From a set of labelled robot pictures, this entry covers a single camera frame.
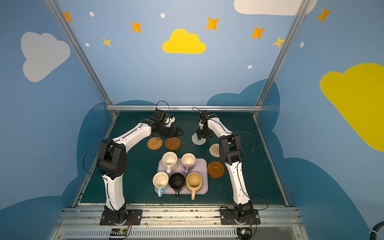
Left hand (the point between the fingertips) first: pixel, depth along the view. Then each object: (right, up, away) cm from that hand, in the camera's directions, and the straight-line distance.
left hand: (178, 133), depth 94 cm
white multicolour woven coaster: (+25, -12, +7) cm, 28 cm away
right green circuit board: (+36, -50, -22) cm, 65 cm away
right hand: (+17, -2, +12) cm, 21 cm away
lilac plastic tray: (+14, -21, -2) cm, 26 cm away
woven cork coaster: (-17, -7, +9) cm, 21 cm away
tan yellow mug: (+10, -29, -9) cm, 32 cm away
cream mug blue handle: (-9, -27, -10) cm, 30 cm away
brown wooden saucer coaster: (+24, -22, -3) cm, 33 cm away
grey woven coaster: (+11, -5, +11) cm, 16 cm away
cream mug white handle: (-5, -16, -1) cm, 17 cm away
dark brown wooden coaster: (-4, -8, +10) cm, 13 cm away
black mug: (+1, -27, -10) cm, 29 cm away
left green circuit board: (-27, -48, -21) cm, 60 cm away
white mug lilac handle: (+7, -16, -3) cm, 18 cm away
